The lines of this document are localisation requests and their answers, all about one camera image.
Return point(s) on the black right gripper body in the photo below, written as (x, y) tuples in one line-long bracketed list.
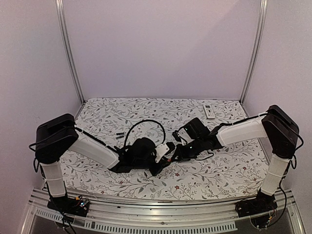
[(196, 149)]

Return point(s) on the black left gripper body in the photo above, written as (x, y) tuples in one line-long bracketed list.
[(140, 165)]

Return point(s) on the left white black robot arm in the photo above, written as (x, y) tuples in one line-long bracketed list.
[(61, 134)]

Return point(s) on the white air conditioner remote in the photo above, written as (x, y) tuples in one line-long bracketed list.
[(209, 111)]

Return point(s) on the floral patterned table mat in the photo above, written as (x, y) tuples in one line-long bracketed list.
[(237, 170)]

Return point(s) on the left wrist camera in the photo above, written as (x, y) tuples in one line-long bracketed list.
[(164, 149)]

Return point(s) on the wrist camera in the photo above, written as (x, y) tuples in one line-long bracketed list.
[(164, 149), (178, 138)]

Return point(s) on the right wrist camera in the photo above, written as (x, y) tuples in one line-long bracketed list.
[(178, 138)]

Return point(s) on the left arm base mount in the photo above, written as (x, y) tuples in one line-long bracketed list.
[(78, 206)]

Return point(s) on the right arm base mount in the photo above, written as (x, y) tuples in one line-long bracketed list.
[(260, 204)]

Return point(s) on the right aluminium frame post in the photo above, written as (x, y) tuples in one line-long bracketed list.
[(256, 46)]

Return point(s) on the aluminium frame post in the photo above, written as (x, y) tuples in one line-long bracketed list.
[(68, 49), (256, 46)]

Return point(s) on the left aluminium frame post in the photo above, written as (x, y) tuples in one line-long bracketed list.
[(68, 49)]

